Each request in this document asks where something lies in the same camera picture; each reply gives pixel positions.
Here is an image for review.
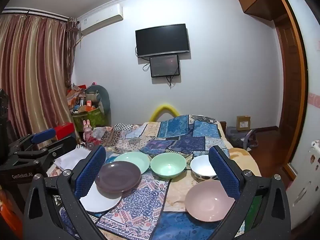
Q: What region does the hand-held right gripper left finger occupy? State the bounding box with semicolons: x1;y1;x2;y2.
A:
22;145;109;240

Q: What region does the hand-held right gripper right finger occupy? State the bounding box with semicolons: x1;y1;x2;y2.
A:
208;145;292;240

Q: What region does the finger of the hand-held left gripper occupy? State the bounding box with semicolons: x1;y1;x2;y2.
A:
10;128;57;153
12;136;77;166

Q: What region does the white bowl with dark spots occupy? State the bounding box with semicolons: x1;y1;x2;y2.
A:
190;154;218;176

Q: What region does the purple plate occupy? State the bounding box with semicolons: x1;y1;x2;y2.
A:
95;161;142;194

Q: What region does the white plate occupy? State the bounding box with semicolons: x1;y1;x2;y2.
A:
79;180;122;213

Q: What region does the pink bowl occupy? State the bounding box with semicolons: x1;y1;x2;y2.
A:
184;180;237;222

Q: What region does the mint green plate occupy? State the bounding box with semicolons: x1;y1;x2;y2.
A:
113;151;151;175

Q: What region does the green bowl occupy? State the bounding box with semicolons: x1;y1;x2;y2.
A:
150;153;187;180

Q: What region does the white folded cloth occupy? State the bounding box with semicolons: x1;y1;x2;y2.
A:
54;147;92;170

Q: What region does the red box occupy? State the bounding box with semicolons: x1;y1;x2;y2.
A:
54;122;76;140

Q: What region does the beige fleece blanket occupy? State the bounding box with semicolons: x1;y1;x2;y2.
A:
228;147;262;178

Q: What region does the pink bunny toy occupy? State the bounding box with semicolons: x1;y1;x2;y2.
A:
82;119;94;143

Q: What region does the grey backpack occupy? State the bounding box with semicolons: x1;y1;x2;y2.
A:
226;126;258;151

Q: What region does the green storage box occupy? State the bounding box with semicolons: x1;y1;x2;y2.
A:
72;107;106;132

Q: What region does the pile of assorted clutter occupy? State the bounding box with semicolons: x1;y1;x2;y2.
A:
66;82;98;113

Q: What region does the cardboard box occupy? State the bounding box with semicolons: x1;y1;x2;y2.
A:
236;115;251;131

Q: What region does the patchwork bedspread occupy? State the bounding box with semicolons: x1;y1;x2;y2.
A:
47;114;262;240

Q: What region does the grey plush toy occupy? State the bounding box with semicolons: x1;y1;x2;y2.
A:
85;85;111;113

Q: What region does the striped pink curtain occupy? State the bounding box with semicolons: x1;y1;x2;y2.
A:
0;14;78;151

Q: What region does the yellow foam arch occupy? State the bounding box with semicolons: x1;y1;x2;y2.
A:
149;103;179;122

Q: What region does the white curtain rod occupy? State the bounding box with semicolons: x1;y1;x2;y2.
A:
1;8;71;21

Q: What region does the small black monitor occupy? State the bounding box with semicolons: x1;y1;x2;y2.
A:
149;54;181;78

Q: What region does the white air conditioner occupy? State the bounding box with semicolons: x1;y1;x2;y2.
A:
77;4;124;36

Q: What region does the white wardrobe with pink hearts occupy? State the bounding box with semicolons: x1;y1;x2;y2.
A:
280;0;320;155

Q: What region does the wooden overhead cabinet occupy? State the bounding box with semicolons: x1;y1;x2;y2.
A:
236;0;283;22

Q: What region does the wooden door frame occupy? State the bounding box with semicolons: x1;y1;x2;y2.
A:
274;0;309;181

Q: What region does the black wall television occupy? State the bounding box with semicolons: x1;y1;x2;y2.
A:
135;24;188;58

